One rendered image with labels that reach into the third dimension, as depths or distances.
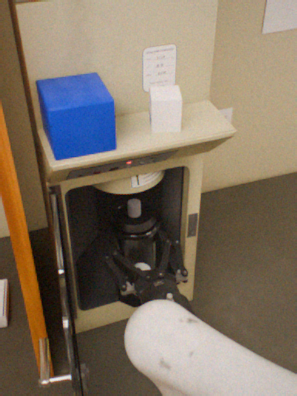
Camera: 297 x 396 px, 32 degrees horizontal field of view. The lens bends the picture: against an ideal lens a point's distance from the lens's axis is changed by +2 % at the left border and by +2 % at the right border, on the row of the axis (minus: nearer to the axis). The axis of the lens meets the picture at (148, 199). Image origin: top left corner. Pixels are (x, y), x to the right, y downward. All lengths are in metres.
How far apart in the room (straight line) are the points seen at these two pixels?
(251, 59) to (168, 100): 0.72
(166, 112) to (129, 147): 0.08
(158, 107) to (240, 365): 0.42
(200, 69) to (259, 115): 0.72
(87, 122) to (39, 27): 0.15
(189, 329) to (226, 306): 0.63
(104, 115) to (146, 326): 0.32
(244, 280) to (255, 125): 0.51
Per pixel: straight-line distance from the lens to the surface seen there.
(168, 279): 1.00
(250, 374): 0.67
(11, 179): 0.84
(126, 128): 0.89
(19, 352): 1.28
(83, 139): 0.80
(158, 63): 0.91
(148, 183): 1.06
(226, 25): 1.46
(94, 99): 0.79
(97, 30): 0.85
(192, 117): 0.92
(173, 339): 0.72
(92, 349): 1.26
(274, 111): 1.67
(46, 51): 0.85
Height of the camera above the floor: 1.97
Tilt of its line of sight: 39 degrees down
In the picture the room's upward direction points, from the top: straight up
